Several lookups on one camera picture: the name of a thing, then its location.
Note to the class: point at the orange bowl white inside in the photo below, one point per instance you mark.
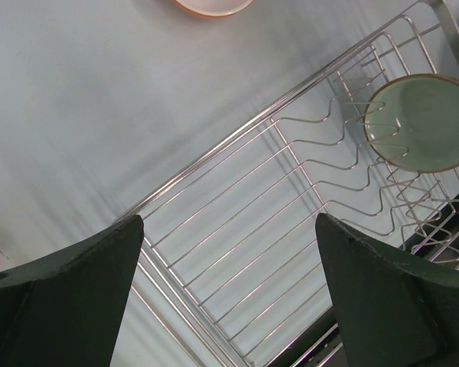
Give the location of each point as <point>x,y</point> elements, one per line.
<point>214,8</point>

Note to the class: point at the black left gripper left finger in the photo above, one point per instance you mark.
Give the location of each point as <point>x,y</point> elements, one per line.
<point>66,308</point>

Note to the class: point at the metal wire dish rack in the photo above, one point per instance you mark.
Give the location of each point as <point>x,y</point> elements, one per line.
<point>229,265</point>

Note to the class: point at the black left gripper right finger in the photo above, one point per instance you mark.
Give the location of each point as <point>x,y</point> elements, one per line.
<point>392,308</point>

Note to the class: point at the green floral ceramic bowl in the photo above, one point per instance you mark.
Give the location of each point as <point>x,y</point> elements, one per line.
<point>413,122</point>

